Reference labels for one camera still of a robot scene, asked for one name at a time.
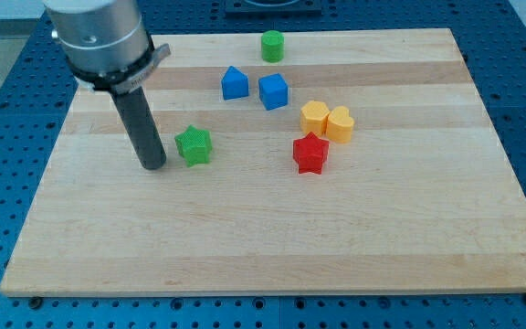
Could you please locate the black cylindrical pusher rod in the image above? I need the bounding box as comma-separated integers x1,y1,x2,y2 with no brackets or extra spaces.
110,88,166,170

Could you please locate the green star block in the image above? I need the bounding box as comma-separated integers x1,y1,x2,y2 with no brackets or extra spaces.
174,125,213,167

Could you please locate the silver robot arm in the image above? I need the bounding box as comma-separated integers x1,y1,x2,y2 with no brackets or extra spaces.
43,0,171,170

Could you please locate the red star block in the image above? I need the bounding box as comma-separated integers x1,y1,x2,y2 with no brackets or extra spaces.
292,132,330,175

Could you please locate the blue house-shaped block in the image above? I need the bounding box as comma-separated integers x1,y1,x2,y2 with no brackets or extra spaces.
221,66,249,101

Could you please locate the blue cube block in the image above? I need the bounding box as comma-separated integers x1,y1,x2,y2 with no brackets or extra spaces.
258,73,289,111

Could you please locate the green cylinder block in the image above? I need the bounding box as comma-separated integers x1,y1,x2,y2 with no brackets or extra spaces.
260,30,285,63

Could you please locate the yellow hexagon block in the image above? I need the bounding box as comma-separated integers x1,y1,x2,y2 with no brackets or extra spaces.
300,101,330,137

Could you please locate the wooden board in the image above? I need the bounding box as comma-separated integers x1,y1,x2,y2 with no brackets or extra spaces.
0,28,526,298

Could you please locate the yellow heart block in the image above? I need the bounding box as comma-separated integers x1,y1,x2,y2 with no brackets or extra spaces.
325,106,355,143

